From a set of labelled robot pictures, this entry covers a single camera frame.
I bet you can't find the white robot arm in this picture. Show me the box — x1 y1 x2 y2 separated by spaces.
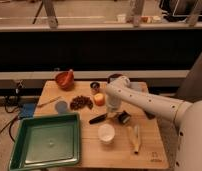
105 76 202 171

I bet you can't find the small metal cup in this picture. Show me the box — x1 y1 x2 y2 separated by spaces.
90 82 100 94

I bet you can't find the dark bowl with blue sponge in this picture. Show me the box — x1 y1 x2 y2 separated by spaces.
107 73 123 83

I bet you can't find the yellow corn husk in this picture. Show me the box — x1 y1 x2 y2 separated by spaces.
127 125 141 154

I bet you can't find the pile of brown nuts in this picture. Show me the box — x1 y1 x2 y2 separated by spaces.
70 96 93 110

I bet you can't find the black remote control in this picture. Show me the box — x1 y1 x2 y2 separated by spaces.
145 112 156 120

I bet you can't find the grey round lid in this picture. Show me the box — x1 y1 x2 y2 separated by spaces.
55 101 68 114

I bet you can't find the red bowl with spoon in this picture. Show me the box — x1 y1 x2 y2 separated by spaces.
55 69 74 90

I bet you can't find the wooden stick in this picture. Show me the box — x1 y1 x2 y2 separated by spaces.
37 96 61 108

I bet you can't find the green plastic tray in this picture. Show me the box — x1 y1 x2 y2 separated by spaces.
8 113 81 171

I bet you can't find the blue cloth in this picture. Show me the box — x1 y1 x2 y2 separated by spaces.
19 103 36 118

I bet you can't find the black cable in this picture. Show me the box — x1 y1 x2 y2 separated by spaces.
0 80 26 144

